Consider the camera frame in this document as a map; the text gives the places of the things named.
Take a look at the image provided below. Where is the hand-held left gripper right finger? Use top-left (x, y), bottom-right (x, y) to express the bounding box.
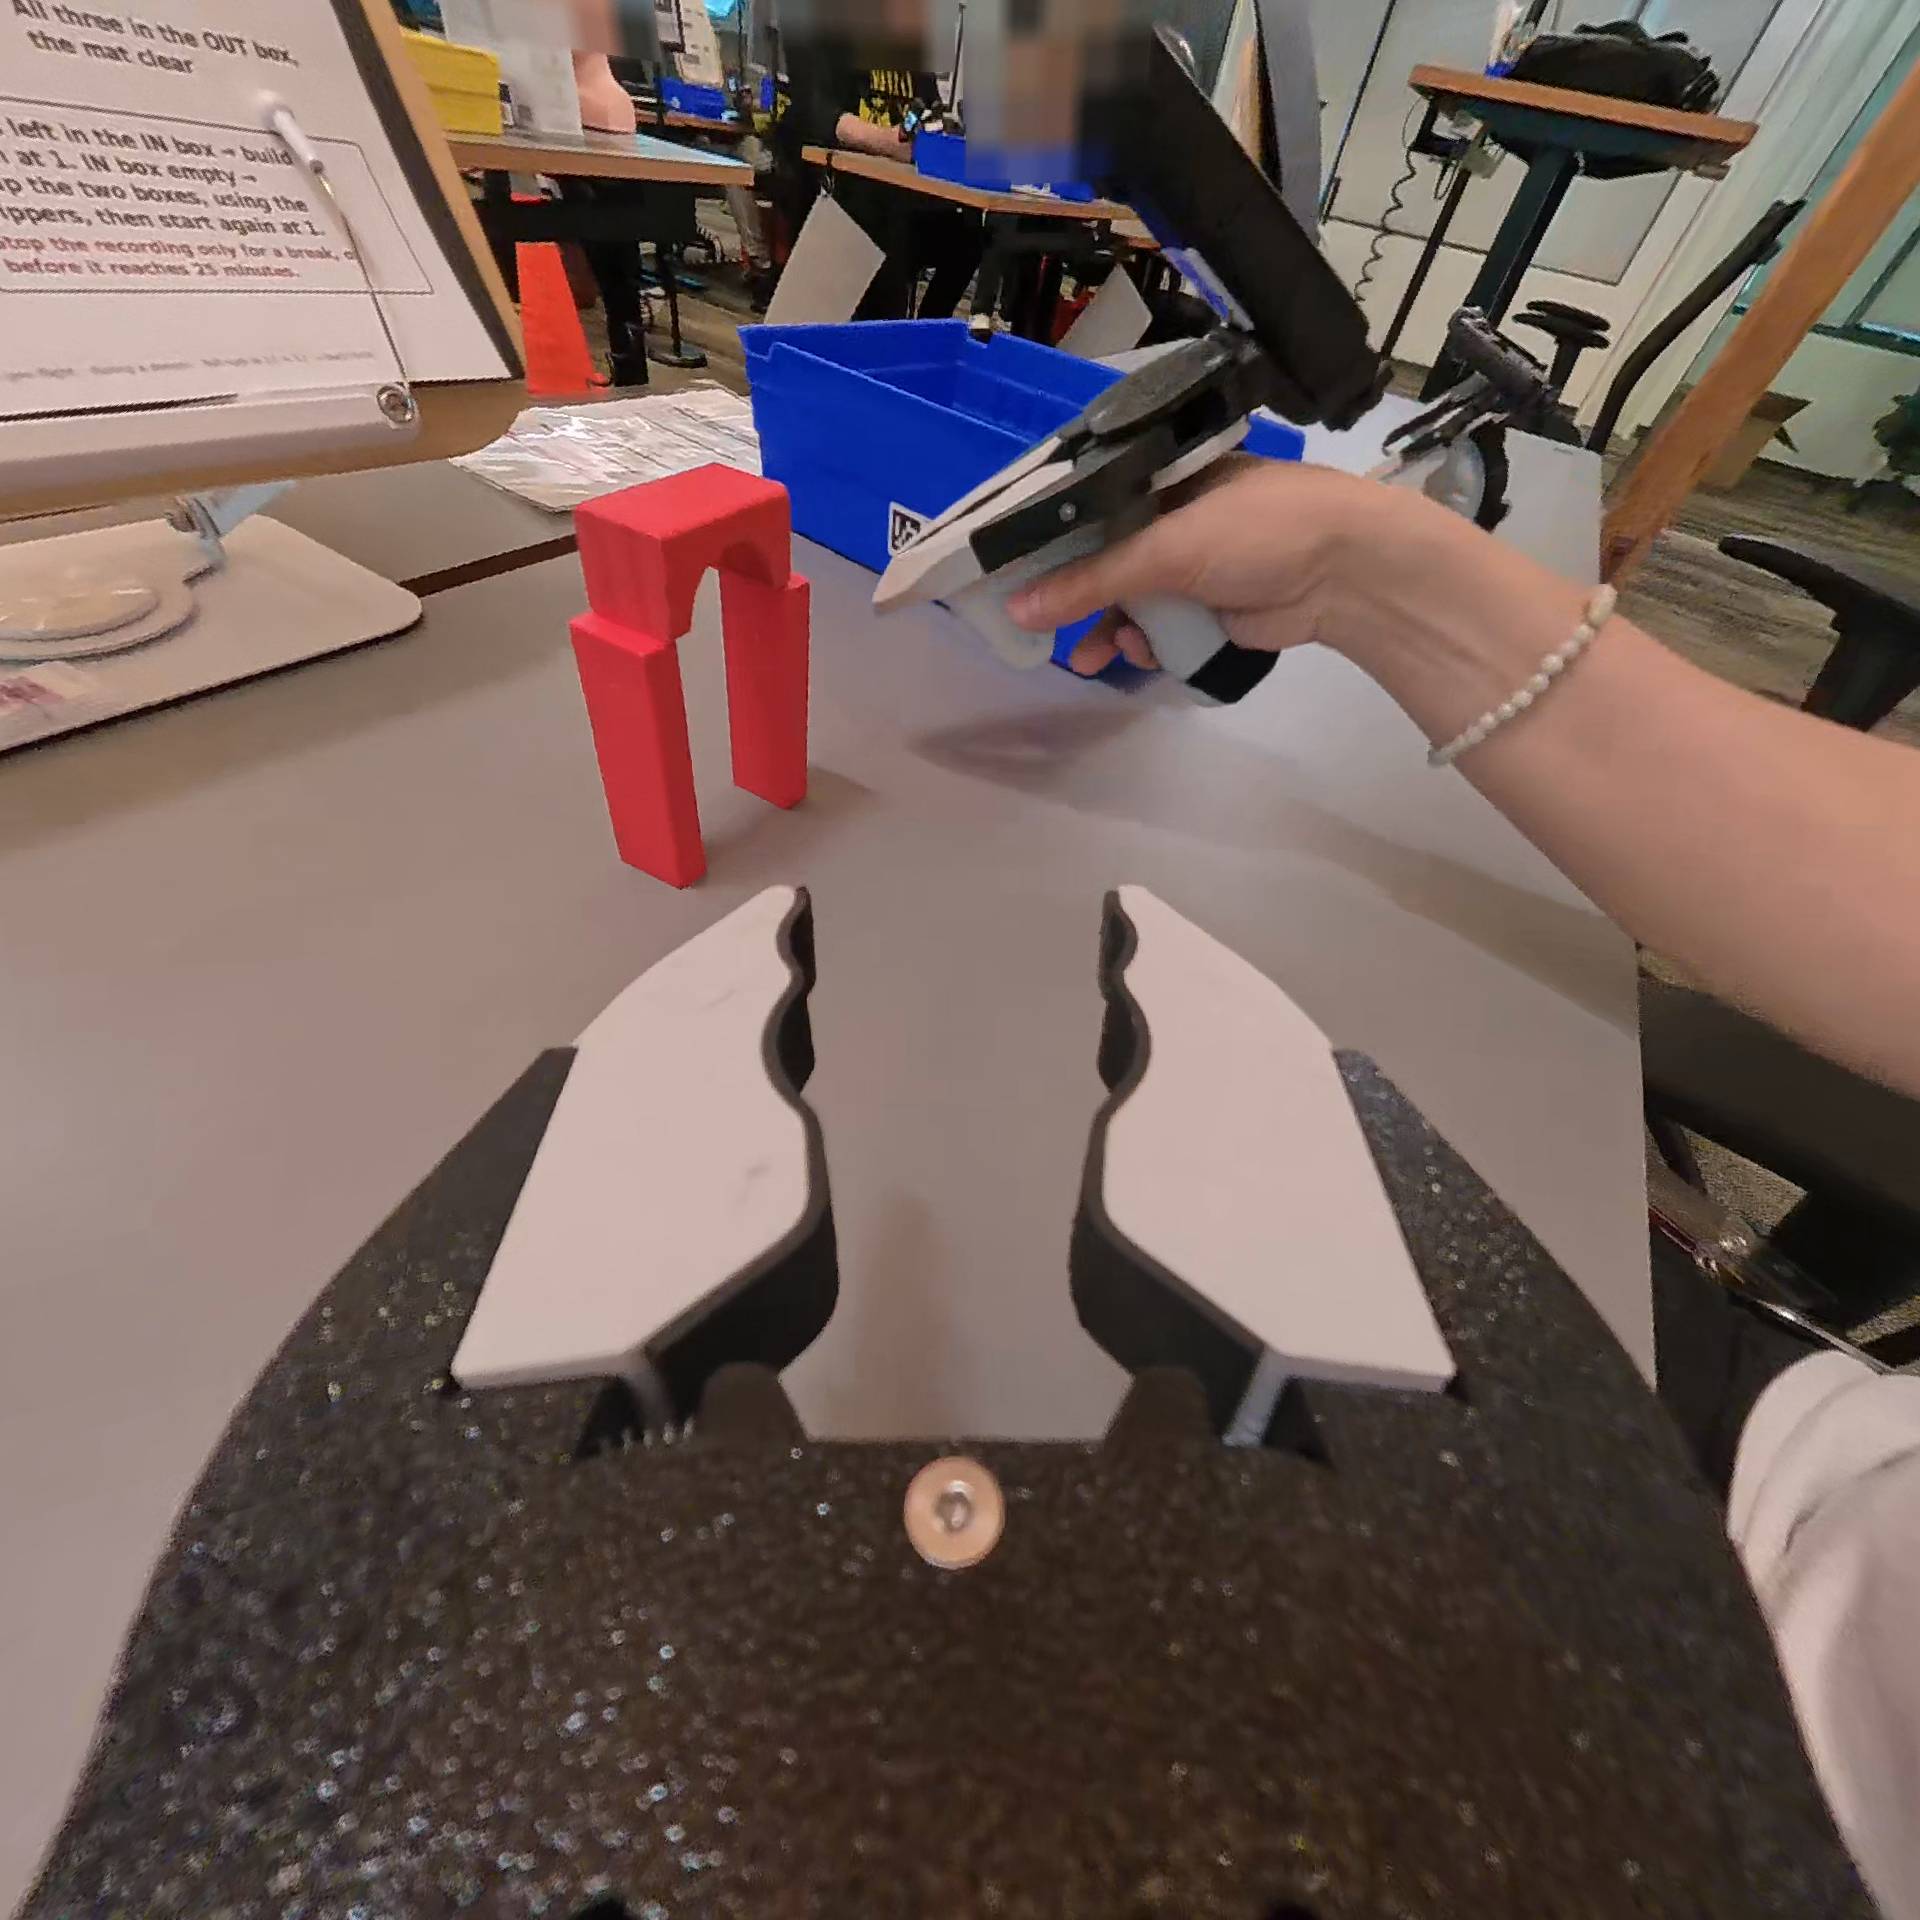
top-left (1071, 882), bottom-right (1462, 1449)

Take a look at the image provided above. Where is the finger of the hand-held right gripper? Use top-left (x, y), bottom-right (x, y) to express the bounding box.
top-left (874, 417), bottom-right (1250, 616)
top-left (1048, 335), bottom-right (1260, 453)

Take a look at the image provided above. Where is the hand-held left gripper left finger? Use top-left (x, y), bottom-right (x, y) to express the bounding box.
top-left (451, 882), bottom-right (841, 1421)

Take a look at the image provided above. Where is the red pillar block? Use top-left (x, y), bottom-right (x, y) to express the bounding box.
top-left (568, 614), bottom-right (712, 890)
top-left (720, 576), bottom-right (814, 815)

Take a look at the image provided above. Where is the red arch block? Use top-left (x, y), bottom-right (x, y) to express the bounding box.
top-left (575, 462), bottom-right (793, 640)

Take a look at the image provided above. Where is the person's right forearm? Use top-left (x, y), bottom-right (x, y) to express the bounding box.
top-left (1440, 585), bottom-right (1920, 1106)

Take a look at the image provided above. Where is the person's right hand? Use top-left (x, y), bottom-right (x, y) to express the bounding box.
top-left (1008, 455), bottom-right (1568, 730)

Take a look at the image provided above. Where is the blue plastic bin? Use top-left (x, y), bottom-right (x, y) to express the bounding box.
top-left (736, 315), bottom-right (1308, 688)

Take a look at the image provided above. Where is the black and white wheeled device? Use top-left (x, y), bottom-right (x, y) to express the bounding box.
top-left (1376, 307), bottom-right (1586, 537)

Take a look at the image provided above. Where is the wood-edged office desk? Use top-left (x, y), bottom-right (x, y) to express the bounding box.
top-left (800, 145), bottom-right (1164, 349)
top-left (448, 126), bottom-right (758, 368)

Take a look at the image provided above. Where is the standing desk with black legs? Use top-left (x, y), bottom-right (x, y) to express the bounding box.
top-left (1409, 64), bottom-right (1761, 409)

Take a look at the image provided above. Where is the clear plastic bag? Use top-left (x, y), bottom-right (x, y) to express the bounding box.
top-left (448, 387), bottom-right (768, 514)

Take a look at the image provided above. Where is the black bag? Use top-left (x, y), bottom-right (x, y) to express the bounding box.
top-left (1500, 18), bottom-right (1722, 117)

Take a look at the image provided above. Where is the orange traffic cone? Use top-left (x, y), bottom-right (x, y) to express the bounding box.
top-left (513, 241), bottom-right (610, 401)

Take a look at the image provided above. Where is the wooden document board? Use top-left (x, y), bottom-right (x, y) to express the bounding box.
top-left (0, 0), bottom-right (528, 522)

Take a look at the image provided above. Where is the wooden beam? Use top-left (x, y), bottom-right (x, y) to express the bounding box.
top-left (1595, 88), bottom-right (1920, 590)

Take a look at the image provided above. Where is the white stand base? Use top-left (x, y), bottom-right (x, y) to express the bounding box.
top-left (0, 480), bottom-right (426, 752)

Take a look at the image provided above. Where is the yellow plastic bin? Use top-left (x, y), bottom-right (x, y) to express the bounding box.
top-left (401, 31), bottom-right (506, 137)

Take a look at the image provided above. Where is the person's white clothing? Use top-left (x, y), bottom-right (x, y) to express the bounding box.
top-left (1727, 1347), bottom-right (1920, 1920)

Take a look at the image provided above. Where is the printed instruction sheet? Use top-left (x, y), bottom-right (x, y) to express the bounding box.
top-left (0, 0), bottom-right (520, 417)

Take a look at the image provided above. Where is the white bead bracelet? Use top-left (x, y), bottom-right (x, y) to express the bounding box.
top-left (1425, 583), bottom-right (1624, 771)

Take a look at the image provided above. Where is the metal page holder wire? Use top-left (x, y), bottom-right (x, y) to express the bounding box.
top-left (258, 89), bottom-right (423, 433)

